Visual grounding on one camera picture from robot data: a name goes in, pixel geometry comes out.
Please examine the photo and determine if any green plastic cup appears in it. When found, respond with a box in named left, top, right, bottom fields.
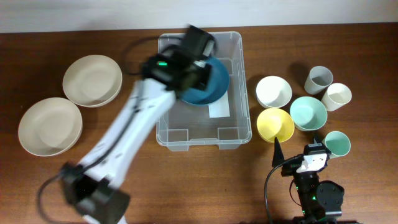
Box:
left=322, top=131, right=351, bottom=159

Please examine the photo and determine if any dark blue plastic plate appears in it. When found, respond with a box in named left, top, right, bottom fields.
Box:
left=180, top=57, right=229, bottom=105

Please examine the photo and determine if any beige plate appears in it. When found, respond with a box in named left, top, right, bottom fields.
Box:
left=62, top=55, right=123, bottom=108
left=18, top=97, right=83, bottom=157

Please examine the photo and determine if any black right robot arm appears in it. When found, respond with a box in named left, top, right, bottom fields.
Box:
left=272, top=138, right=345, bottom=223

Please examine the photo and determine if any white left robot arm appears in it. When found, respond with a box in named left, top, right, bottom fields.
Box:
left=59, top=45, right=213, bottom=223

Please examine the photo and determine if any clear plastic storage container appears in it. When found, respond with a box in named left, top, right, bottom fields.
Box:
left=156, top=31, right=252, bottom=151

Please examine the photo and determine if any mint green plastic bowl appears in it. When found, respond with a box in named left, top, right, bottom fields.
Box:
left=290, top=96, right=328, bottom=131

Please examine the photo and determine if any yellow plastic bowl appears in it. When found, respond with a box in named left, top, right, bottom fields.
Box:
left=256, top=108, right=295, bottom=143

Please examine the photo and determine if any white plastic cup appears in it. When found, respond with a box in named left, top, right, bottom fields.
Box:
left=321, top=83, right=353, bottom=111

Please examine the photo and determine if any grey plastic cup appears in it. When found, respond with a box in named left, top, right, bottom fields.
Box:
left=304, top=66, right=333, bottom=95

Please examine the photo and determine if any white plastic bowl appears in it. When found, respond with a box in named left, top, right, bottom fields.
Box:
left=256, top=76, right=292, bottom=108

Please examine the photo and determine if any white paper label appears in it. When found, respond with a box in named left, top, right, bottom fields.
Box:
left=208, top=92, right=230, bottom=118

